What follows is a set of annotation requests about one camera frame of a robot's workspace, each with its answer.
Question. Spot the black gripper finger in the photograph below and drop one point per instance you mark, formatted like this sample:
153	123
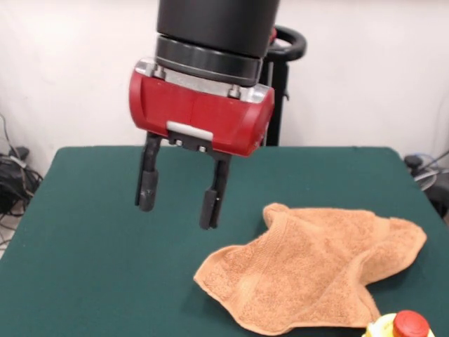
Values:
214	200
149	179

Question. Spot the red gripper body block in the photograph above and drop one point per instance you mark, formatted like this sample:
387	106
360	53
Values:
196	112

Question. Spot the tan terry towel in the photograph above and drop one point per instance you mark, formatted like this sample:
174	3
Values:
298	267

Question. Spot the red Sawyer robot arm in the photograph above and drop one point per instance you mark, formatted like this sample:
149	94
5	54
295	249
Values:
217	28

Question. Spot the dark green tablecloth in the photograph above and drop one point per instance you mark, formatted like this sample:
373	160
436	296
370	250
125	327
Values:
70	263

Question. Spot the yellow emergency stop button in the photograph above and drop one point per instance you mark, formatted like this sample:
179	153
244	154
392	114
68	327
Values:
410	324

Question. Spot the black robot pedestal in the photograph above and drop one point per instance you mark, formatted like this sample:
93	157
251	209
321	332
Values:
280	87

